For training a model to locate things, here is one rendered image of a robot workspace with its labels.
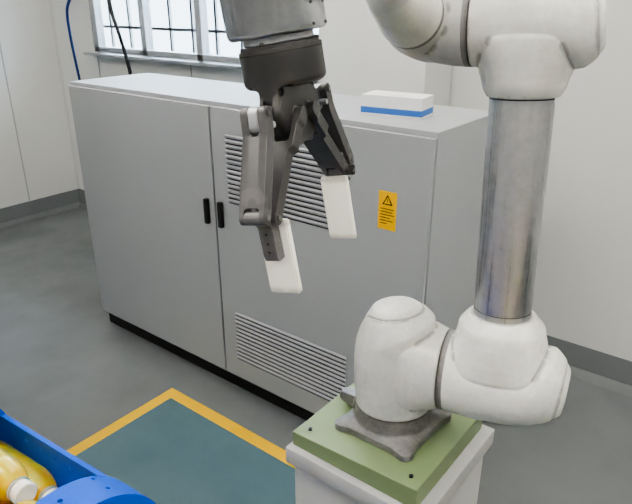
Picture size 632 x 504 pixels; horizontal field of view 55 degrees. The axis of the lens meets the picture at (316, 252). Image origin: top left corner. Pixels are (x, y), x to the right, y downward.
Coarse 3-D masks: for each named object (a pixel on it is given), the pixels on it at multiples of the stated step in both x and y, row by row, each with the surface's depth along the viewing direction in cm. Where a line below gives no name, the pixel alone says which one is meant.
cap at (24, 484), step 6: (24, 480) 98; (30, 480) 99; (18, 486) 97; (24, 486) 97; (30, 486) 98; (36, 486) 99; (12, 492) 96; (18, 492) 96; (24, 492) 97; (30, 492) 98; (36, 492) 99; (12, 498) 96; (18, 498) 96; (24, 498) 97; (30, 498) 98
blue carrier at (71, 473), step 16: (0, 416) 113; (0, 432) 117; (16, 432) 113; (32, 432) 108; (16, 448) 115; (32, 448) 111; (48, 448) 106; (48, 464) 109; (64, 464) 106; (80, 464) 101; (64, 480) 107; (80, 480) 86; (96, 480) 87; (112, 480) 89; (48, 496) 82; (64, 496) 82; (80, 496) 82; (96, 496) 83; (112, 496) 84; (128, 496) 86; (144, 496) 89
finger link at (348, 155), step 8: (320, 88) 60; (328, 88) 60; (328, 96) 60; (328, 104) 60; (328, 112) 61; (336, 112) 62; (328, 120) 62; (336, 120) 62; (328, 128) 63; (336, 128) 62; (336, 136) 63; (344, 136) 64; (336, 144) 64; (344, 144) 64; (344, 152) 65; (352, 160) 66
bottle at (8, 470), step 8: (0, 448) 104; (0, 456) 101; (8, 456) 101; (0, 464) 99; (8, 464) 100; (16, 464) 100; (0, 472) 98; (8, 472) 98; (16, 472) 99; (24, 472) 100; (0, 480) 97; (8, 480) 98; (16, 480) 98; (0, 488) 97; (8, 488) 97; (0, 496) 98; (8, 496) 97
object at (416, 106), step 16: (368, 96) 226; (384, 96) 223; (400, 96) 221; (416, 96) 221; (432, 96) 224; (368, 112) 228; (384, 112) 225; (400, 112) 222; (416, 112) 218; (432, 112) 228
